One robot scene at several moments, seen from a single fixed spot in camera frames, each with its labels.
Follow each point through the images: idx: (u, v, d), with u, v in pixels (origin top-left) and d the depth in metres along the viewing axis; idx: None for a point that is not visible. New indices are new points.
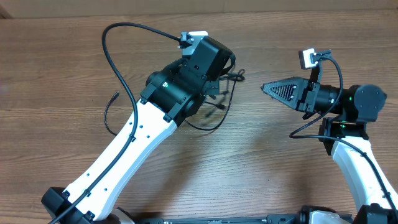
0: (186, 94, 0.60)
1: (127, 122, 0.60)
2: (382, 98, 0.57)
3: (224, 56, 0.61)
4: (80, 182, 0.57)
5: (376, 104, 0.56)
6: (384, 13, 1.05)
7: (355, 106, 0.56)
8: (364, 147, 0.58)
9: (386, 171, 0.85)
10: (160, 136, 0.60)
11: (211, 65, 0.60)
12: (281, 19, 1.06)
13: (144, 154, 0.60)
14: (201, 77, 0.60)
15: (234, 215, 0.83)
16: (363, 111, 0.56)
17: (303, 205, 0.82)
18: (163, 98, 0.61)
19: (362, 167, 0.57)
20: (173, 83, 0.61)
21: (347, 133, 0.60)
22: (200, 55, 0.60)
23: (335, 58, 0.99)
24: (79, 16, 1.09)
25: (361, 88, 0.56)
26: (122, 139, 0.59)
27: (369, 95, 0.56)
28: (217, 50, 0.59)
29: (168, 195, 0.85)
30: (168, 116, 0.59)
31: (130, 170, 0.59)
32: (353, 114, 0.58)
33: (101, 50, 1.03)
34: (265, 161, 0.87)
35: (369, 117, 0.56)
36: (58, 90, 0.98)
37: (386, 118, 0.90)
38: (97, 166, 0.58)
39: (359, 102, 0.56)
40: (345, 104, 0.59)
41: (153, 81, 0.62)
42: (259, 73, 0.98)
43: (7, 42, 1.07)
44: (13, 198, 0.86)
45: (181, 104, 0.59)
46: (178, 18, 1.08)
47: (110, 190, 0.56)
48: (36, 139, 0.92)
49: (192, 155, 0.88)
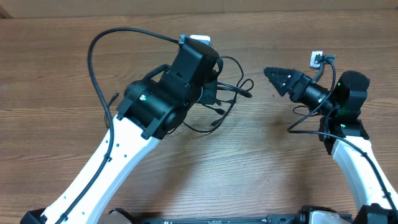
0: (166, 106, 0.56)
1: (103, 140, 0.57)
2: (366, 81, 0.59)
3: (210, 63, 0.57)
4: (58, 205, 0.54)
5: (363, 83, 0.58)
6: (384, 13, 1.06)
7: (344, 85, 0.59)
8: (365, 147, 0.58)
9: (386, 171, 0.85)
10: (140, 154, 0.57)
11: (194, 73, 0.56)
12: (280, 19, 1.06)
13: (123, 173, 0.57)
14: (184, 85, 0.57)
15: (234, 215, 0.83)
16: (354, 88, 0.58)
17: (303, 205, 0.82)
18: (142, 112, 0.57)
19: (362, 167, 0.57)
20: (152, 94, 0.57)
21: (347, 132, 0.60)
22: (181, 62, 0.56)
23: (335, 58, 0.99)
24: (79, 16, 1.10)
25: (346, 71, 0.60)
26: (97, 160, 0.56)
27: (354, 78, 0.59)
28: (201, 55, 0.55)
29: (168, 195, 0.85)
30: (147, 133, 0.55)
31: (109, 190, 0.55)
32: (344, 95, 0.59)
33: (101, 51, 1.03)
34: (265, 161, 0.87)
35: (360, 93, 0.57)
36: (58, 90, 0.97)
37: (385, 118, 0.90)
38: (74, 188, 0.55)
39: (347, 81, 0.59)
40: (336, 94, 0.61)
41: (130, 93, 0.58)
42: (259, 72, 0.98)
43: (7, 42, 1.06)
44: (13, 198, 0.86)
45: (161, 118, 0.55)
46: (178, 18, 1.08)
47: (87, 214, 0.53)
48: (36, 139, 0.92)
49: (191, 155, 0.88)
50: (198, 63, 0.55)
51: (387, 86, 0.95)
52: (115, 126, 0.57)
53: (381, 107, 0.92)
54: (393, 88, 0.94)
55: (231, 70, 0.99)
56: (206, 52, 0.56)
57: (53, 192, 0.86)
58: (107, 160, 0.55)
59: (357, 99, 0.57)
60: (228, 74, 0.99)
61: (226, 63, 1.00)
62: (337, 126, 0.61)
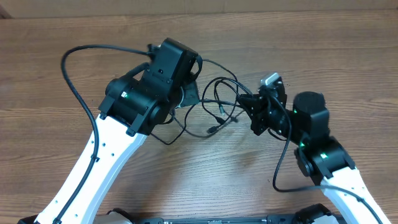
0: (149, 101, 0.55)
1: (89, 141, 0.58)
2: (318, 99, 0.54)
3: (190, 58, 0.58)
4: (50, 210, 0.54)
5: (319, 101, 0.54)
6: (384, 13, 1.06)
7: (302, 111, 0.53)
8: (356, 185, 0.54)
9: (387, 171, 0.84)
10: (127, 152, 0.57)
11: (175, 68, 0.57)
12: (281, 19, 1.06)
13: (113, 172, 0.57)
14: (166, 81, 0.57)
15: (234, 215, 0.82)
16: (313, 111, 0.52)
17: (304, 205, 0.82)
18: (125, 109, 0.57)
19: (359, 213, 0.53)
20: (133, 90, 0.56)
21: (331, 162, 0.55)
22: (163, 58, 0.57)
23: (335, 58, 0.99)
24: (79, 16, 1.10)
25: (296, 96, 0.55)
26: (85, 162, 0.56)
27: (306, 101, 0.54)
28: (181, 50, 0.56)
29: (168, 195, 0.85)
30: (132, 130, 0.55)
31: (101, 190, 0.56)
32: (308, 122, 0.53)
33: (102, 51, 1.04)
34: (265, 162, 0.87)
35: (323, 112, 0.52)
36: (58, 90, 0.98)
37: (385, 118, 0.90)
38: (64, 191, 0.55)
39: (302, 106, 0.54)
40: (295, 121, 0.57)
41: (111, 91, 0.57)
42: (259, 72, 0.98)
43: (7, 42, 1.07)
44: (13, 199, 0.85)
45: (145, 114, 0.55)
46: (178, 18, 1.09)
47: (80, 216, 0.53)
48: (36, 139, 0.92)
49: (191, 155, 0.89)
50: (178, 59, 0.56)
51: (387, 86, 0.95)
52: (99, 126, 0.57)
53: (381, 107, 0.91)
54: (393, 88, 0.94)
55: (231, 69, 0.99)
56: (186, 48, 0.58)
57: (53, 191, 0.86)
58: (94, 160, 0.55)
59: (322, 120, 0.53)
60: (228, 74, 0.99)
61: (226, 63, 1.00)
62: (317, 158, 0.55)
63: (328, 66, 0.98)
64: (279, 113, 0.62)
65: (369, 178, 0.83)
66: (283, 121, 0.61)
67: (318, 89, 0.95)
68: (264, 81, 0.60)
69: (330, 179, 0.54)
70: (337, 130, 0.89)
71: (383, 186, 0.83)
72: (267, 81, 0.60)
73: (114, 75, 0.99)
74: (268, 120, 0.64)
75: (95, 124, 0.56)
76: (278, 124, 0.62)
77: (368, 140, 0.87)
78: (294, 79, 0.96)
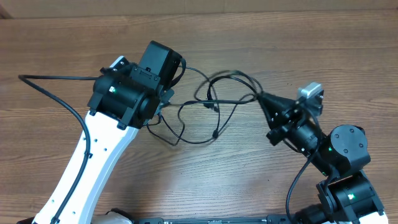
0: (138, 94, 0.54)
1: (80, 137, 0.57)
2: (358, 138, 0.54)
3: (175, 59, 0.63)
4: (47, 210, 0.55)
5: (359, 142, 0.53)
6: (384, 13, 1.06)
7: (339, 154, 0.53)
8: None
9: (387, 171, 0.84)
10: (120, 145, 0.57)
11: (162, 66, 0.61)
12: (281, 19, 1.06)
13: (107, 167, 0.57)
14: (155, 78, 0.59)
15: (234, 215, 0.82)
16: (352, 155, 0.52)
17: (304, 205, 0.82)
18: (114, 104, 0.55)
19: None
20: (120, 84, 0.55)
21: (356, 205, 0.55)
22: (150, 57, 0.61)
23: (335, 58, 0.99)
24: (79, 16, 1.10)
25: (335, 132, 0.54)
26: (78, 158, 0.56)
27: (345, 140, 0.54)
28: (168, 50, 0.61)
29: (168, 195, 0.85)
30: (123, 123, 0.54)
31: (97, 186, 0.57)
32: (344, 163, 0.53)
33: (102, 51, 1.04)
34: (265, 161, 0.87)
35: (362, 157, 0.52)
36: (58, 90, 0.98)
37: (386, 118, 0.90)
38: (60, 190, 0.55)
39: (339, 147, 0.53)
40: (325, 153, 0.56)
41: (98, 86, 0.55)
42: (259, 72, 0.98)
43: (7, 42, 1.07)
44: (13, 198, 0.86)
45: (134, 106, 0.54)
46: (178, 18, 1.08)
47: (78, 213, 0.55)
48: (36, 139, 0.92)
49: (192, 155, 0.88)
50: (166, 56, 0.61)
51: (387, 86, 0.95)
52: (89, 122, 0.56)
53: (381, 107, 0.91)
54: (393, 88, 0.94)
55: (231, 69, 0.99)
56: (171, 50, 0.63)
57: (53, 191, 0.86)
58: (87, 157, 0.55)
59: (359, 163, 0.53)
60: None
61: (226, 63, 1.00)
62: (343, 200, 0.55)
63: (328, 66, 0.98)
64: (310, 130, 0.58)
65: (370, 178, 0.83)
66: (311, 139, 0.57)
67: None
68: (308, 93, 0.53)
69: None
70: None
71: (384, 186, 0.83)
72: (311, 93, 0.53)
73: None
74: (293, 134, 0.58)
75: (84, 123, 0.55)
76: (305, 140, 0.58)
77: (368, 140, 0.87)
78: (294, 79, 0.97)
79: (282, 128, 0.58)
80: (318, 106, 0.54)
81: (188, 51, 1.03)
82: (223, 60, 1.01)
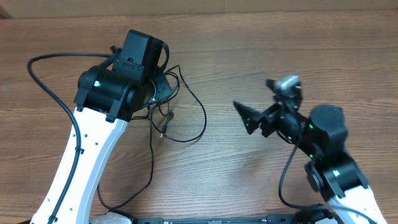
0: (123, 87, 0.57)
1: (70, 135, 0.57)
2: (338, 114, 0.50)
3: (156, 45, 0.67)
4: (43, 210, 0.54)
5: (337, 117, 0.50)
6: (384, 13, 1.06)
7: (318, 128, 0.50)
8: (369, 206, 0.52)
9: (386, 171, 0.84)
10: (111, 139, 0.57)
11: (144, 55, 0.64)
12: (281, 19, 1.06)
13: (100, 162, 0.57)
14: (138, 66, 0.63)
15: (234, 215, 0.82)
16: (330, 129, 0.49)
17: (303, 205, 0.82)
18: (99, 98, 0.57)
19: None
20: (105, 78, 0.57)
21: (342, 182, 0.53)
22: (131, 46, 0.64)
23: (335, 58, 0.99)
24: (79, 16, 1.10)
25: (313, 110, 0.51)
26: (70, 155, 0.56)
27: (324, 117, 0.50)
28: (147, 37, 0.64)
29: (168, 195, 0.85)
30: (111, 116, 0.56)
31: (91, 182, 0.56)
32: (324, 139, 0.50)
33: (102, 51, 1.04)
34: (264, 161, 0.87)
35: (340, 130, 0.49)
36: (58, 91, 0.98)
37: (385, 118, 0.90)
38: (56, 189, 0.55)
39: (318, 122, 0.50)
40: (309, 133, 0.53)
41: (82, 83, 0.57)
42: (259, 73, 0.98)
43: (7, 42, 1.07)
44: (13, 198, 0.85)
45: (120, 98, 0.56)
46: (178, 18, 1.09)
47: (76, 209, 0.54)
48: (36, 139, 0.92)
49: (191, 155, 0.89)
50: (145, 44, 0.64)
51: (387, 86, 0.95)
52: (79, 119, 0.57)
53: (381, 107, 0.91)
54: (393, 88, 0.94)
55: (231, 69, 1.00)
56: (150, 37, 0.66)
57: None
58: (79, 152, 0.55)
59: (340, 138, 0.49)
60: (228, 73, 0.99)
61: (226, 63, 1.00)
62: (330, 178, 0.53)
63: (328, 66, 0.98)
64: (293, 117, 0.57)
65: (369, 178, 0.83)
66: (296, 127, 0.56)
67: (318, 89, 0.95)
68: (282, 84, 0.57)
69: (341, 198, 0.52)
70: None
71: (384, 186, 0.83)
72: (285, 83, 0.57)
73: None
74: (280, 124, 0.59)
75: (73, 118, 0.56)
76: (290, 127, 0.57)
77: (368, 140, 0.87)
78: None
79: (263, 117, 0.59)
80: (291, 96, 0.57)
81: (188, 51, 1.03)
82: (223, 60, 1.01)
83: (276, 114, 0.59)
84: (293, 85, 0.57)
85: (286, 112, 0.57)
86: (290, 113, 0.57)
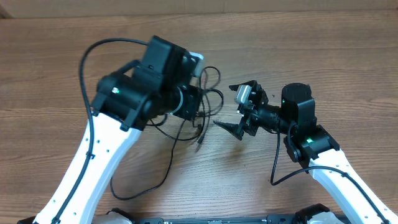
0: (141, 96, 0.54)
1: (83, 139, 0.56)
2: (305, 88, 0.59)
3: (177, 54, 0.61)
4: (48, 210, 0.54)
5: (306, 90, 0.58)
6: (384, 13, 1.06)
7: (289, 100, 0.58)
8: (341, 163, 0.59)
9: (386, 171, 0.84)
10: (123, 146, 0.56)
11: (165, 63, 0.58)
12: (281, 19, 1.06)
13: (109, 168, 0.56)
14: (158, 76, 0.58)
15: (234, 215, 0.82)
16: (300, 100, 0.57)
17: (303, 205, 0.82)
18: (117, 105, 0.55)
19: (349, 191, 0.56)
20: (124, 86, 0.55)
21: (316, 146, 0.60)
22: (152, 54, 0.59)
23: (335, 58, 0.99)
24: (79, 16, 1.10)
25: (285, 87, 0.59)
26: (80, 159, 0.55)
27: (294, 91, 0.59)
28: (170, 45, 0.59)
29: (168, 195, 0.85)
30: (125, 125, 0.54)
31: (99, 186, 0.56)
32: (295, 111, 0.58)
33: (101, 51, 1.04)
34: (265, 161, 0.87)
35: (308, 101, 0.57)
36: (58, 91, 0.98)
37: (385, 118, 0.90)
38: (62, 190, 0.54)
39: (289, 96, 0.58)
40: (286, 111, 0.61)
41: (101, 88, 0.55)
42: (259, 73, 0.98)
43: (7, 42, 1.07)
44: (13, 198, 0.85)
45: (137, 109, 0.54)
46: (178, 18, 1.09)
47: (79, 214, 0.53)
48: (36, 139, 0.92)
49: (191, 155, 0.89)
50: (168, 52, 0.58)
51: (387, 86, 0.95)
52: (94, 124, 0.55)
53: (382, 107, 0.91)
54: (393, 88, 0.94)
55: (231, 69, 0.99)
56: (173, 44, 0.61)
57: (53, 191, 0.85)
58: (89, 158, 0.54)
59: (308, 108, 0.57)
60: (228, 73, 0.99)
61: (226, 63, 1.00)
62: (304, 144, 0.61)
63: (328, 66, 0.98)
64: (265, 113, 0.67)
65: (370, 178, 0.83)
66: (271, 118, 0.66)
67: (318, 89, 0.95)
68: (240, 98, 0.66)
69: (315, 160, 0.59)
70: (337, 130, 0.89)
71: (384, 186, 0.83)
72: (243, 99, 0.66)
73: None
74: (260, 122, 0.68)
75: (91, 121, 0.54)
76: (268, 121, 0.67)
77: (368, 140, 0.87)
78: (294, 79, 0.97)
79: (244, 123, 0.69)
80: (252, 106, 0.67)
81: None
82: (223, 60, 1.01)
83: (251, 119, 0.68)
84: (249, 93, 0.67)
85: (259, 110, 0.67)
86: (260, 109, 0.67)
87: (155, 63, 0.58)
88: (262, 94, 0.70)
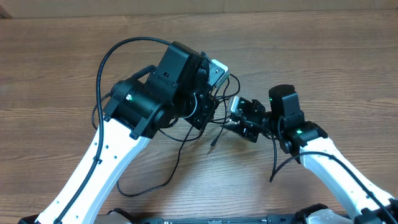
0: (154, 104, 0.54)
1: (92, 143, 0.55)
2: (290, 87, 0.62)
3: (196, 62, 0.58)
4: (50, 211, 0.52)
5: (290, 87, 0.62)
6: (384, 13, 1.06)
7: (274, 95, 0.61)
8: (328, 148, 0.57)
9: (386, 171, 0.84)
10: (130, 154, 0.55)
11: (181, 73, 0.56)
12: (281, 19, 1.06)
13: (115, 175, 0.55)
14: (172, 84, 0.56)
15: (234, 215, 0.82)
16: (283, 94, 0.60)
17: (303, 205, 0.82)
18: (129, 112, 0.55)
19: (336, 171, 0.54)
20: (138, 93, 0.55)
21: (306, 137, 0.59)
22: (169, 61, 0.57)
23: (335, 58, 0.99)
24: (79, 16, 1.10)
25: (271, 88, 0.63)
26: (87, 163, 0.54)
27: (279, 89, 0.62)
28: (188, 55, 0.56)
29: (168, 195, 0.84)
30: (135, 133, 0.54)
31: (103, 191, 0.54)
32: (280, 104, 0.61)
33: (101, 51, 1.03)
34: (265, 161, 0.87)
35: (291, 95, 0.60)
36: (58, 91, 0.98)
37: (385, 118, 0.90)
38: (66, 192, 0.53)
39: (275, 92, 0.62)
40: (274, 108, 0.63)
41: (115, 93, 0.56)
42: (259, 73, 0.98)
43: (7, 42, 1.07)
44: (13, 198, 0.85)
45: (149, 117, 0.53)
46: (178, 18, 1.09)
47: (81, 217, 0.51)
48: (36, 139, 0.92)
49: (192, 155, 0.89)
50: (185, 61, 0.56)
51: (387, 86, 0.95)
52: (105, 129, 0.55)
53: (382, 107, 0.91)
54: (393, 88, 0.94)
55: (231, 68, 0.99)
56: (193, 51, 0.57)
57: (53, 192, 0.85)
58: (97, 162, 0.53)
59: (292, 101, 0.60)
60: None
61: (226, 63, 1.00)
62: (293, 134, 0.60)
63: (328, 66, 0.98)
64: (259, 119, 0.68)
65: (370, 178, 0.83)
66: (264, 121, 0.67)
67: (318, 89, 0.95)
68: (231, 108, 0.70)
69: (305, 147, 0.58)
70: (337, 130, 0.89)
71: (384, 185, 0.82)
72: (232, 109, 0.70)
73: (114, 75, 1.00)
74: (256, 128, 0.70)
75: (102, 126, 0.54)
76: (262, 126, 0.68)
77: (367, 140, 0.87)
78: (294, 79, 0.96)
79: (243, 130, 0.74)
80: (242, 114, 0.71)
81: None
82: (222, 60, 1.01)
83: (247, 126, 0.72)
84: (239, 102, 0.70)
85: (252, 117, 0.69)
86: (254, 116, 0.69)
87: (171, 71, 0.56)
88: (255, 102, 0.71)
